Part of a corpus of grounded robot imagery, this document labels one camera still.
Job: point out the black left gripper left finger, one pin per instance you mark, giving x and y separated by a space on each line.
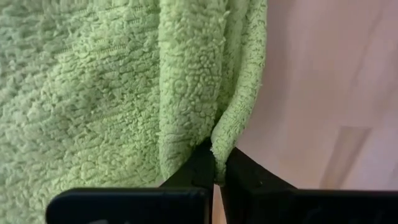
186 202

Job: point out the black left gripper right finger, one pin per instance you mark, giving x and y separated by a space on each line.
264 202

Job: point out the yellow-green microfiber towel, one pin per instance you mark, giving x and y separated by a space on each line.
93 93

